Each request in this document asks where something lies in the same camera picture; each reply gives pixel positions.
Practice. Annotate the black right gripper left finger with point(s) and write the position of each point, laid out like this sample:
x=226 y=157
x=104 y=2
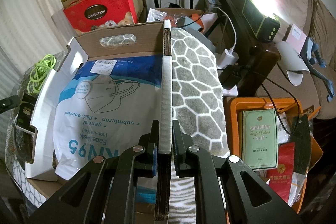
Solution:
x=104 y=190

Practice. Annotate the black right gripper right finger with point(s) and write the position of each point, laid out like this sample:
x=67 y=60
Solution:
x=226 y=189

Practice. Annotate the KN95 face mask bag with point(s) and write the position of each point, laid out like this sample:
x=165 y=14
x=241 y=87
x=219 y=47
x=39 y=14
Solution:
x=105 y=109

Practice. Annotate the cardboard box with white flaps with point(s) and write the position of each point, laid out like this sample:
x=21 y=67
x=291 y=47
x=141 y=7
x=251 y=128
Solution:
x=144 y=39

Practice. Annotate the red snack bag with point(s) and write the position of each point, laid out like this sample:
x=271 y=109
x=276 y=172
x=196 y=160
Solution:
x=281 y=176

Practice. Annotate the orange plastic crate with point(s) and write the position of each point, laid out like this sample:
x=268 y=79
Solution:
x=232 y=109

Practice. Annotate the grey hexagon pattern blanket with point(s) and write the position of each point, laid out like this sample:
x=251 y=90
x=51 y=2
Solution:
x=197 y=104

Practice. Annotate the dark wooden side table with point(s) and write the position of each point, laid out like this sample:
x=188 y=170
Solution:
x=256 y=57

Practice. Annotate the white slipper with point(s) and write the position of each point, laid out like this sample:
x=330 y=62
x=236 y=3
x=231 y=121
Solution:
x=291 y=63

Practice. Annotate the black green lit lamp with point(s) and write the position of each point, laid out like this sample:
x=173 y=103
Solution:
x=261 y=19

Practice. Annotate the pink small box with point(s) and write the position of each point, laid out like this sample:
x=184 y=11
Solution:
x=296 y=38

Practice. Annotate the red Collection gift box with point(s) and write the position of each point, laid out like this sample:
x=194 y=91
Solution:
x=89 y=15

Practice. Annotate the brown sofa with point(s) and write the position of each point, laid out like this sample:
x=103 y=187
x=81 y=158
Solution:
x=313 y=19

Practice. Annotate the white charger with cable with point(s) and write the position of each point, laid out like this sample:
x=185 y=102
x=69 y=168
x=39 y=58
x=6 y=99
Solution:
x=228 y=57

